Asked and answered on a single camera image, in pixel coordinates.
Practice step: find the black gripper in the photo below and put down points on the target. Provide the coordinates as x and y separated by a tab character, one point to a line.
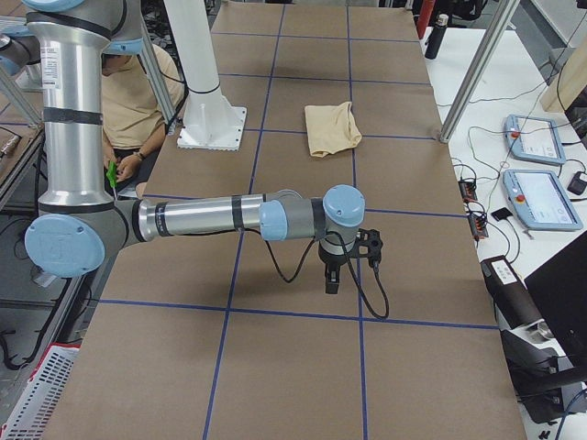
331	265

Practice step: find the beige long-sleeve graphic shirt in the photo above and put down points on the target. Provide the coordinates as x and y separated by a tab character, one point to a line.
331	129

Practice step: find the black monitor on arm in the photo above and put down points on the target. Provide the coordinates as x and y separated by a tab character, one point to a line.
558	289

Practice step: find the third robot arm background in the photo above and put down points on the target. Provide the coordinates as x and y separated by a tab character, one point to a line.
19	48

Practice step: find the small black square pad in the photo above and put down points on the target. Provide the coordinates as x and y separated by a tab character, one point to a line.
501	214

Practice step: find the black box white label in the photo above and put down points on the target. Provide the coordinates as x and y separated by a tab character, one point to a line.
509	292

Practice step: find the near blue teach pendant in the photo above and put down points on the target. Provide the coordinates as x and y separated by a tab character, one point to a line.
539	201

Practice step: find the blue teach pendant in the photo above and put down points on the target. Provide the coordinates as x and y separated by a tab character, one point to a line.
534	139
539	201

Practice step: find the far blue teach pendant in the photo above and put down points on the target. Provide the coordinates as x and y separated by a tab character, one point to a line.
534	139

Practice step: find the person in beige shirt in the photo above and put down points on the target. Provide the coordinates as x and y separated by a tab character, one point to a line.
134	128

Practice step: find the black bottle clear cap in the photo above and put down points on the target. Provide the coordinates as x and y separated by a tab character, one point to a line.
436	36

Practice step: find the black power brick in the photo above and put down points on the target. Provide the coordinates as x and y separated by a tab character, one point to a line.
578	183

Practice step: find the red cylinder bottle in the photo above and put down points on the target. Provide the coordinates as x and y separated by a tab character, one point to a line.
425	13

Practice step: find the white perforated plastic basket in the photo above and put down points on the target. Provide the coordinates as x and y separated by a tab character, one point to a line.
42	393

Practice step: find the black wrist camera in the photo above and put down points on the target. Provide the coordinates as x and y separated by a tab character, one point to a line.
368	245

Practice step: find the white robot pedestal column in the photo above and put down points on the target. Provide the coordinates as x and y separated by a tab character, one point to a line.
209	120

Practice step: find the green handled stick tool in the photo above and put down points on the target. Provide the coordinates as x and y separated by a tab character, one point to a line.
111	177

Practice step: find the grey aluminium frame post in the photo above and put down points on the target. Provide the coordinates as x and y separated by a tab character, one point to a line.
479	63

